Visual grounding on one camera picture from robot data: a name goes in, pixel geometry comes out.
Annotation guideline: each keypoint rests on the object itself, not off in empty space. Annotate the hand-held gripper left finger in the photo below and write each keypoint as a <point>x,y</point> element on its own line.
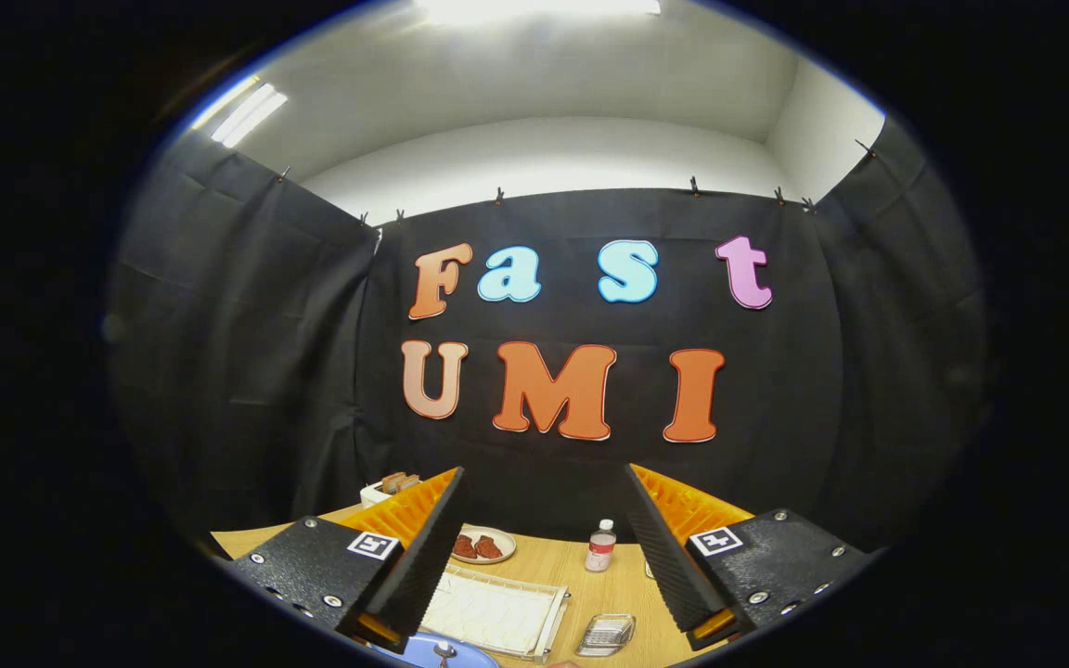
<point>432,547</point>

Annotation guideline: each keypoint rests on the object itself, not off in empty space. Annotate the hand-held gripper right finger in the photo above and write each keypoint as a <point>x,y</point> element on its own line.
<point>660,547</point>

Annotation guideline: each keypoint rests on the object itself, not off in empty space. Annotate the blue plate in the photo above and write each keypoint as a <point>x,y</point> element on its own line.
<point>414,654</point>

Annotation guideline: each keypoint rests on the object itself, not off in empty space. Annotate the beige plate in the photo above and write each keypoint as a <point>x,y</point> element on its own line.
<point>508,545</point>

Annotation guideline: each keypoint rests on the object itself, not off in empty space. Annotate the red meat piece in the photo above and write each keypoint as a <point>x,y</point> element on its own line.
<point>466,547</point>
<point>489,547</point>

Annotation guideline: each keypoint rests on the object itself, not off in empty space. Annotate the clear bottle with red label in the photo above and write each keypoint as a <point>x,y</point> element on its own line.
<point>600,552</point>

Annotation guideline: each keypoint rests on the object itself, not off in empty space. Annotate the brown toast slice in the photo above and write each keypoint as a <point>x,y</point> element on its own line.
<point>392,482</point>
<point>409,481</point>

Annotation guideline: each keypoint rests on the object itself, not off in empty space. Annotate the white toaster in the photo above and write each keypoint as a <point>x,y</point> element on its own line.
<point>375,495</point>

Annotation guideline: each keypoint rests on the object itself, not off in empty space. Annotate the row of black cloth clips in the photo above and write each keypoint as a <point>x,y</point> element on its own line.
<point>694,186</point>

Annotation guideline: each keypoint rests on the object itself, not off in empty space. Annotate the ceiling light panel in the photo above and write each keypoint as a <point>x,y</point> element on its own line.
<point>251,113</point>
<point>534,7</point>

